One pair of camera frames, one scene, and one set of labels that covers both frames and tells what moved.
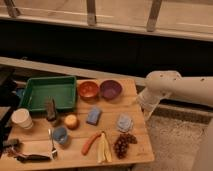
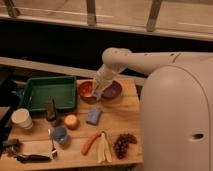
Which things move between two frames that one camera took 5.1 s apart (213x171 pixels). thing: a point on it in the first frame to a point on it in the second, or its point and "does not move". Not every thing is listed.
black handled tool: x=33 y=158 does not move
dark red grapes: x=122 y=143 does not move
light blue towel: x=125 y=122 to x=97 y=93
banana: x=103 y=150 does not move
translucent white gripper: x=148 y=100 to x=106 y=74
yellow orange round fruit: x=71 y=121 does not move
